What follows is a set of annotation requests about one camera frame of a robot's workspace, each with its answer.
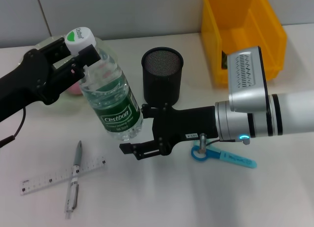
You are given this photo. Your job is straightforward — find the black mesh pen holder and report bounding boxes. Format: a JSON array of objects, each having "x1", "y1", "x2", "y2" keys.
[{"x1": 141, "y1": 47, "x2": 184, "y2": 107}]

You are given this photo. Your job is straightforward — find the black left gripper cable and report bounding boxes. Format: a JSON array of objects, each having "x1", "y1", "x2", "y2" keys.
[{"x1": 0, "y1": 106, "x2": 27, "y2": 149}]

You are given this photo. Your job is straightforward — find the green plastic wrapper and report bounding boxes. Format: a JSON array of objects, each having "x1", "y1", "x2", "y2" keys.
[{"x1": 221, "y1": 50, "x2": 229, "y2": 70}]

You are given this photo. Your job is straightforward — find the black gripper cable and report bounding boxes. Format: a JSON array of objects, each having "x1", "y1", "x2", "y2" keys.
[
  {"x1": 198, "y1": 132, "x2": 222, "y2": 154},
  {"x1": 0, "y1": 106, "x2": 27, "y2": 149}
]

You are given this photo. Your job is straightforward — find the transparent plastic ruler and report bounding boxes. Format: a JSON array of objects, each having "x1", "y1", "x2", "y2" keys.
[{"x1": 19, "y1": 155, "x2": 108, "y2": 197}]

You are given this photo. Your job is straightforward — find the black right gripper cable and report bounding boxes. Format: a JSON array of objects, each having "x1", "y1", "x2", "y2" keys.
[{"x1": 198, "y1": 132, "x2": 222, "y2": 154}]

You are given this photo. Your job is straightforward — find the grey clear ballpoint pen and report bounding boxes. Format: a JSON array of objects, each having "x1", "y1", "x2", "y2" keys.
[{"x1": 64, "y1": 140, "x2": 83, "y2": 220}]

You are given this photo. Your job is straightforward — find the clear green-label water bottle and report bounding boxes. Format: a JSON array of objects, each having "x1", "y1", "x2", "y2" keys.
[{"x1": 64, "y1": 26, "x2": 144, "y2": 142}]

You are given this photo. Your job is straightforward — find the yellow plastic bin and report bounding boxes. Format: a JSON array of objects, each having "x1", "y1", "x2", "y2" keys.
[{"x1": 201, "y1": 0, "x2": 288, "y2": 85}]

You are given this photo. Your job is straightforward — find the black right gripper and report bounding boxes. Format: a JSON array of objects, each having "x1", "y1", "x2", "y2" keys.
[{"x1": 119, "y1": 103, "x2": 219, "y2": 161}]

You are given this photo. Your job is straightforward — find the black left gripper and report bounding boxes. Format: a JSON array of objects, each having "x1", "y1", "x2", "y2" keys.
[{"x1": 0, "y1": 37, "x2": 102, "y2": 123}]

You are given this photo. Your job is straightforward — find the pink peach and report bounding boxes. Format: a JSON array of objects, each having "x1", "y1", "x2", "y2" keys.
[{"x1": 67, "y1": 82, "x2": 83, "y2": 97}]

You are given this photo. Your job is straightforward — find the blue plastic scissors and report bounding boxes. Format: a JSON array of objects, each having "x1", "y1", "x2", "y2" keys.
[{"x1": 190, "y1": 141, "x2": 258, "y2": 169}]

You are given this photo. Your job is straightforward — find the pale green glass fruit plate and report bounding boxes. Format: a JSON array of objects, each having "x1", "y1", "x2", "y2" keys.
[{"x1": 19, "y1": 35, "x2": 119, "y2": 113}]

